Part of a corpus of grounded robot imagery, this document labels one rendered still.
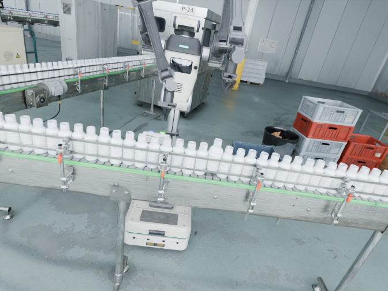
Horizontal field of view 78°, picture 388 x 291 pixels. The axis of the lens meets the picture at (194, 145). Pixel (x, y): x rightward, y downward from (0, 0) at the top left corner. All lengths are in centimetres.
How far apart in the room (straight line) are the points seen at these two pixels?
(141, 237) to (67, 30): 583
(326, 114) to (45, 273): 318
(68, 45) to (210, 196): 626
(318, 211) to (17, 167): 152
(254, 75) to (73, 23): 687
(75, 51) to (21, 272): 561
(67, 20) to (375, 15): 1356
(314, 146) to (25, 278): 320
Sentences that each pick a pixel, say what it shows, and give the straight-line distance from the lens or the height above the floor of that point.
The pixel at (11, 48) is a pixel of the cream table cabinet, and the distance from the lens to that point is 522.
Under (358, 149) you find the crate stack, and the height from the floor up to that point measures 57.
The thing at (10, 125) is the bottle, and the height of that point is 113.
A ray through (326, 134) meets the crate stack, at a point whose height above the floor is 74.
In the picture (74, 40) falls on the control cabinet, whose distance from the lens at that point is 694.
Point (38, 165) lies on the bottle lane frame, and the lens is 134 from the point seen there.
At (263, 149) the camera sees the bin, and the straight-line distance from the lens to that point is 190.
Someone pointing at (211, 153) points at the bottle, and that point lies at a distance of 114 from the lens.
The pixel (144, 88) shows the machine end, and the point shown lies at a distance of 516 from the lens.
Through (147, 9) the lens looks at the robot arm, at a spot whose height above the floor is 169.
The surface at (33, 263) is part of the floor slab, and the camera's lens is 218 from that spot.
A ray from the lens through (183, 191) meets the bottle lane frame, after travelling 122.
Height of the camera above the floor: 164
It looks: 25 degrees down
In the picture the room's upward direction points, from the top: 11 degrees clockwise
